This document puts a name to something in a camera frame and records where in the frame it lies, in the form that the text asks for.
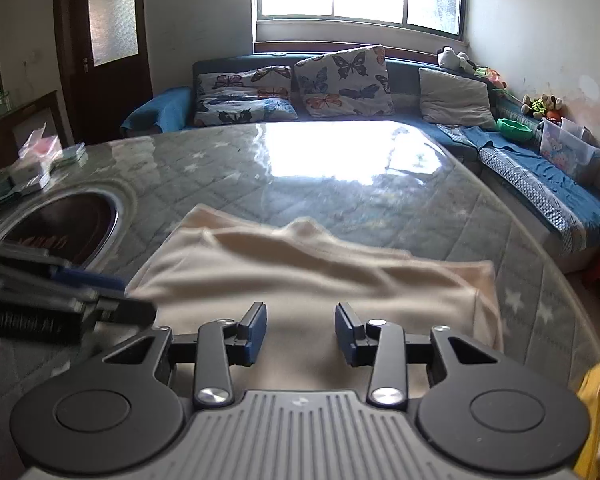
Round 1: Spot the dark wooden door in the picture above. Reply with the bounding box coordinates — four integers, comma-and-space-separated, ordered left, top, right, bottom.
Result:
54, 0, 153, 146

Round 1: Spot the blue sofa seat cover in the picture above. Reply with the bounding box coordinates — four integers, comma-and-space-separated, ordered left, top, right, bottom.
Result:
442, 122, 600, 253

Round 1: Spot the pink and green toy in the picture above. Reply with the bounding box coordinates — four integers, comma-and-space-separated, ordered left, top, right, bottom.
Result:
475, 66, 507, 92

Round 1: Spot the butterfly print pillow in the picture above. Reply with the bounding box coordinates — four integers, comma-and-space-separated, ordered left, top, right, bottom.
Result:
294, 45, 396, 118
194, 97, 299, 128
197, 66, 293, 103

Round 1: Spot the brown plush toy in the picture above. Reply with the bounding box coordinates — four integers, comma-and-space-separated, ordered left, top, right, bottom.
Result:
522, 94, 563, 121

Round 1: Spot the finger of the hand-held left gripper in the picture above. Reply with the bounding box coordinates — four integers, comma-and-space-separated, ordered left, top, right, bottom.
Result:
0, 241, 127, 297
0, 280, 158, 326

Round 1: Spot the clear plastic container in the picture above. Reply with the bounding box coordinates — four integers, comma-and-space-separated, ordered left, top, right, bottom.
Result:
55, 145, 87, 167

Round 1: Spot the green plastic basin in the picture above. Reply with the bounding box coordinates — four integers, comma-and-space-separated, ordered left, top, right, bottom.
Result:
496, 118, 534, 142

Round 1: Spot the grey pillow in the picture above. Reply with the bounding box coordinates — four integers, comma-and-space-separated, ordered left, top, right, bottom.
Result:
418, 67, 497, 131

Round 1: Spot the clear plastic storage box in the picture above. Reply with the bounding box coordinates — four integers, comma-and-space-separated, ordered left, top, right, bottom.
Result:
539, 117, 600, 183

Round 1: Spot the white tissue box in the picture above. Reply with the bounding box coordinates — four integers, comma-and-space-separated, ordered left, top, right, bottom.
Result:
7, 160, 52, 192

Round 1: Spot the black and white plush toy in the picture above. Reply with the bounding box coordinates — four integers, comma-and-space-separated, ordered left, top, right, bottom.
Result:
437, 46, 476, 73

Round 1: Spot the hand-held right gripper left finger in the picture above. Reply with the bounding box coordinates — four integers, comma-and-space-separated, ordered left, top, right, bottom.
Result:
102, 301, 268, 408

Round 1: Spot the cream fleece garment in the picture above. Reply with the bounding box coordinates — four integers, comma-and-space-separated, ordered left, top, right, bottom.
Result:
125, 204, 506, 396

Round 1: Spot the yellow object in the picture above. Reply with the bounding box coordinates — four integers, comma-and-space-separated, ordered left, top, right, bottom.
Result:
575, 355, 600, 480

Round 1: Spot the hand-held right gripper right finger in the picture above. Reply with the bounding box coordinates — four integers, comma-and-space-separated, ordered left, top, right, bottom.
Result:
334, 302, 501, 408

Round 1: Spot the blue sofa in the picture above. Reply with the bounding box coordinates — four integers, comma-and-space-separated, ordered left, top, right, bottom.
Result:
120, 54, 600, 271

